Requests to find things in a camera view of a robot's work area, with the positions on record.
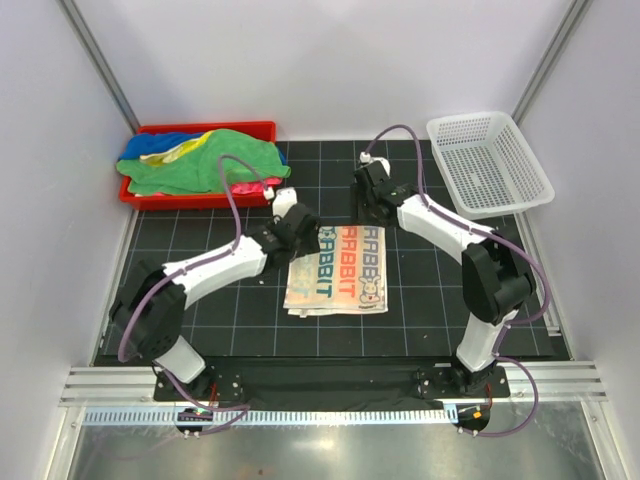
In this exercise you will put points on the aluminium frame rail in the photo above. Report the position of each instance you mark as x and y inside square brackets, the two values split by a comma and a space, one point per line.
[556, 381]

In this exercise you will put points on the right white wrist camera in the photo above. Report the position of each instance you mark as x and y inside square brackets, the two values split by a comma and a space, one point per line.
[366, 160]

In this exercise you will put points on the yellow white towel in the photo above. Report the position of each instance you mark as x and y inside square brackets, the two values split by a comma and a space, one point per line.
[175, 153]

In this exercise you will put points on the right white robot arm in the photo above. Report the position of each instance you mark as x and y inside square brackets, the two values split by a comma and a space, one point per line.
[496, 279]

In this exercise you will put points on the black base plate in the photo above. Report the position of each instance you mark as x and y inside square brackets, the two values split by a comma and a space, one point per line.
[324, 384]

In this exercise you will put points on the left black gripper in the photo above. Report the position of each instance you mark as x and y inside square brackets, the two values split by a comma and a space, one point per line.
[308, 245]

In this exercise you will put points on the red plastic bin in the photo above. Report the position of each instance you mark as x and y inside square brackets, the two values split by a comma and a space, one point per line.
[262, 130]

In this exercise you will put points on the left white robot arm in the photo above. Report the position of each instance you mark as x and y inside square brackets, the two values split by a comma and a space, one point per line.
[149, 309]

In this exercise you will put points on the black grid mat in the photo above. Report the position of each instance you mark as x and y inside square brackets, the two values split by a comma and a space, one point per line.
[426, 315]

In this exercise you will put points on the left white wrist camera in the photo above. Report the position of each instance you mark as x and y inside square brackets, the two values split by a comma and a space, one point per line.
[281, 201]

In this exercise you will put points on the white perforated basket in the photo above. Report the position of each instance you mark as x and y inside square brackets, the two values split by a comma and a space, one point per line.
[487, 165]

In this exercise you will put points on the blue towel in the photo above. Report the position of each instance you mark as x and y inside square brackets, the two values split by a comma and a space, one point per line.
[146, 144]

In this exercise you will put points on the green towel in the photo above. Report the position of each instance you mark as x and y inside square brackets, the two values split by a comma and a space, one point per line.
[228, 157]

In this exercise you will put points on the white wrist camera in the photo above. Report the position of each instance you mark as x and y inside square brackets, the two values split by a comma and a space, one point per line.
[281, 201]
[366, 160]

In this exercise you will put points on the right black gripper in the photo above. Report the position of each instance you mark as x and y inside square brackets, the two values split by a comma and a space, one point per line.
[357, 210]

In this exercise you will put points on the slotted cable duct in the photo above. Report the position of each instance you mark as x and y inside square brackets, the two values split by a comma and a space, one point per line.
[182, 416]

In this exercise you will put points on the printed rabbit towel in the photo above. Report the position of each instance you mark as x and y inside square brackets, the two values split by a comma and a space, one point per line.
[347, 276]

